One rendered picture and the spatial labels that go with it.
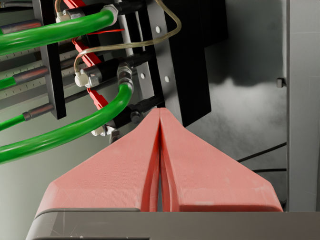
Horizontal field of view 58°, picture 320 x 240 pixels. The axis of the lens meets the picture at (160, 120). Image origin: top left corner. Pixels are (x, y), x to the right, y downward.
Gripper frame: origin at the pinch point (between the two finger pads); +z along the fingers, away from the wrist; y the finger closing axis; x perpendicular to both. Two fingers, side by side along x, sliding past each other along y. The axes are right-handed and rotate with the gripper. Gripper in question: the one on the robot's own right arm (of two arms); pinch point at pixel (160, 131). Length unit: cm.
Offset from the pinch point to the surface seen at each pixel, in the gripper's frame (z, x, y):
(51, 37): 11.8, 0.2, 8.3
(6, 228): 29, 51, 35
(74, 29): 13.1, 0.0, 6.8
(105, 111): 12.1, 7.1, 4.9
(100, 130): 24.8, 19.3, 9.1
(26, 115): 36, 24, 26
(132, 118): 26.7, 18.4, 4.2
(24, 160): 38, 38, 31
